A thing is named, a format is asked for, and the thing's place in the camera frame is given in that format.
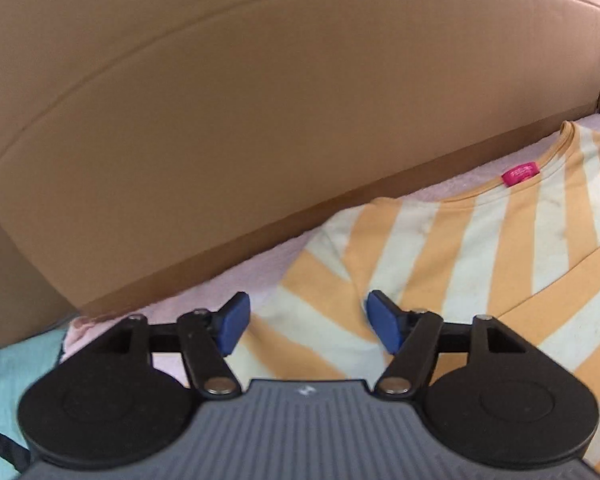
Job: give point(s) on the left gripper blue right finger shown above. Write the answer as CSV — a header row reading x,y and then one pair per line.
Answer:
x,y
410,337

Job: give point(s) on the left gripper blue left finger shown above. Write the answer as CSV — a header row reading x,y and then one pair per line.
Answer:
x,y
208,337

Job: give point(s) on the orange white striped shirt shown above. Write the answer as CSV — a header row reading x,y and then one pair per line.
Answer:
x,y
455,269

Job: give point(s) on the left cardboard box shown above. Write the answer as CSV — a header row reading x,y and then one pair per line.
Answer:
x,y
29,304

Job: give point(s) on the large cardboard box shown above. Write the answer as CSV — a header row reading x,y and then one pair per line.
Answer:
x,y
147,145

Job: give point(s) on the teal garment with black strap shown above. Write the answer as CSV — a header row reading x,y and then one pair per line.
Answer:
x,y
21,365

